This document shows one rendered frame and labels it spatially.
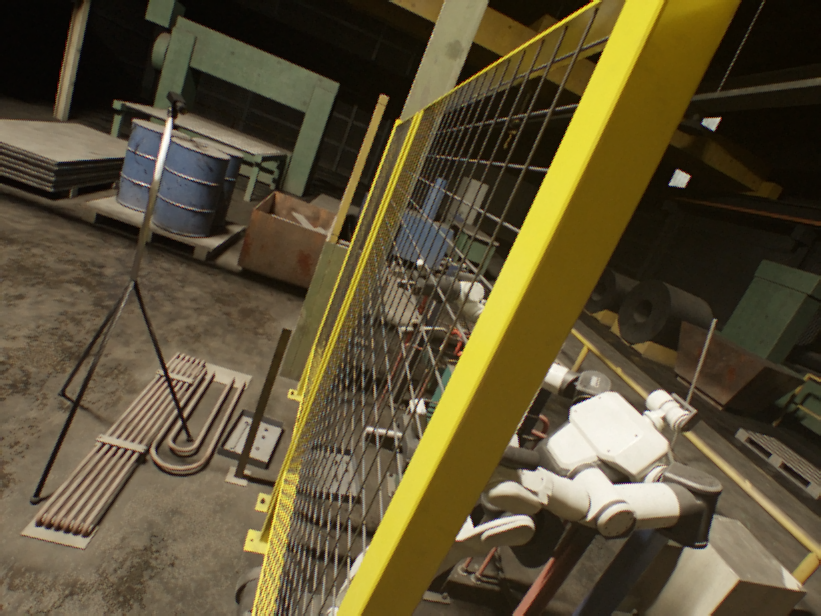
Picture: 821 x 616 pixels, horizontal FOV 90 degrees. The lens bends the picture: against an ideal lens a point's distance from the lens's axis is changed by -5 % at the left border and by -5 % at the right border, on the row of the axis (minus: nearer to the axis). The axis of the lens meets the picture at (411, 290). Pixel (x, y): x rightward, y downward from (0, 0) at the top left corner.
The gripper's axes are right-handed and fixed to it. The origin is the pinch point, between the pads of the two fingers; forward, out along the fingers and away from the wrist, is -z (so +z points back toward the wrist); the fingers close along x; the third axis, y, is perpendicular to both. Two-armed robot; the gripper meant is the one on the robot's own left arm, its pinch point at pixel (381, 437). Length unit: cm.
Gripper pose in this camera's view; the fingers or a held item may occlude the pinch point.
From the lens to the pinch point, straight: 75.7
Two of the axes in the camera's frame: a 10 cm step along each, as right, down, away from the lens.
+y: 3.8, -8.9, -2.6
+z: 9.2, 3.3, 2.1
